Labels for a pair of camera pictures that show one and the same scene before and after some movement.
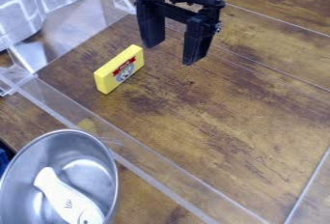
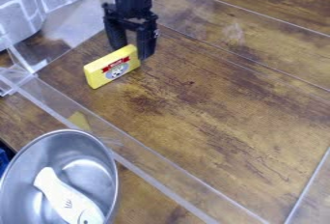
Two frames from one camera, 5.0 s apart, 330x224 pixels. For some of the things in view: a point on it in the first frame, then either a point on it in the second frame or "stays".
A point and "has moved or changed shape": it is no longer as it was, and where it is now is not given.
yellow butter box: (120, 69) has moved or changed shape
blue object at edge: (6, 158) stays
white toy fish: (74, 206) stays
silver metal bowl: (85, 165) stays
